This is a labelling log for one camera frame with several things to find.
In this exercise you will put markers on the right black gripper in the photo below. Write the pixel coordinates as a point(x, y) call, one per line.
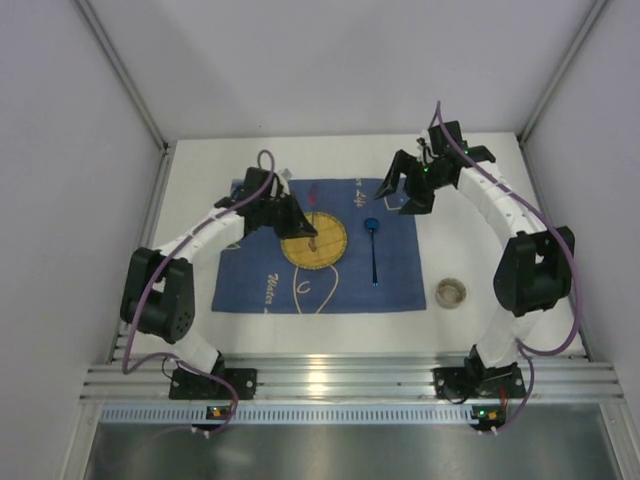
point(415, 179)

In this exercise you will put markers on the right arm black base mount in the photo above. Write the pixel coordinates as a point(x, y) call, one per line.
point(475, 380)

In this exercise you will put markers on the yellow woven round coaster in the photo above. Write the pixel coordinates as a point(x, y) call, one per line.
point(321, 251)

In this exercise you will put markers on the small beige round cup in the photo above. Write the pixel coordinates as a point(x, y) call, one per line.
point(450, 293)

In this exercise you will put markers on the iridescent purple fork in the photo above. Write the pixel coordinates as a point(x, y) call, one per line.
point(313, 207)

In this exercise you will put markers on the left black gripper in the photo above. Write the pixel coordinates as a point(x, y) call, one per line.
point(282, 215)

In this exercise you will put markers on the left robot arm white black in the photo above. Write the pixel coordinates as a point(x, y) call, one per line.
point(159, 298)

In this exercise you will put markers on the blue handled cutlery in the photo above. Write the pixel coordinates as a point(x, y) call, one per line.
point(372, 225)

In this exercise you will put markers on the white perforated cable duct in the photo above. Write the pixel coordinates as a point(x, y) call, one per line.
point(303, 414)

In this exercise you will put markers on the blue placemat cloth gold pattern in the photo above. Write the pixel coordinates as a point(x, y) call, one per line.
point(255, 277)

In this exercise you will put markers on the aluminium rail base frame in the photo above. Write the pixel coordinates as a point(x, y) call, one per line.
point(334, 378)

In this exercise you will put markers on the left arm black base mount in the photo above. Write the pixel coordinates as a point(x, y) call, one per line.
point(186, 385)

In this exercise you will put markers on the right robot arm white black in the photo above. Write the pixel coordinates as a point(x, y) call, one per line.
point(533, 274)

